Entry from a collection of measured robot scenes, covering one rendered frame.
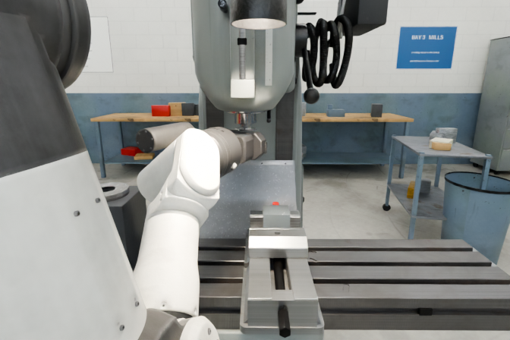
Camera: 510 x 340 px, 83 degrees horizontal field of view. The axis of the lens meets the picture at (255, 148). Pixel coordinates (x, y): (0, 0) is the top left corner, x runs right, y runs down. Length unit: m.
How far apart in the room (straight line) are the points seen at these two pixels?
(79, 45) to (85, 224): 0.11
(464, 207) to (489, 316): 1.88
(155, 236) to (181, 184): 0.06
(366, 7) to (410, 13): 4.59
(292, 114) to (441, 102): 4.81
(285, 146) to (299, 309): 0.59
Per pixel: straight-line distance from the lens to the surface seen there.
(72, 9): 0.22
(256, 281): 0.59
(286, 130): 1.01
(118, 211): 0.65
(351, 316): 0.72
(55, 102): 0.19
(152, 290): 0.31
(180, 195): 0.35
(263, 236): 0.64
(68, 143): 0.19
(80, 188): 0.19
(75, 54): 0.22
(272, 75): 0.53
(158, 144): 0.43
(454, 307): 0.79
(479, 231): 2.74
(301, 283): 0.59
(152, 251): 0.34
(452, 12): 5.78
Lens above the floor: 1.36
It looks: 13 degrees down
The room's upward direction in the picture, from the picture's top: straight up
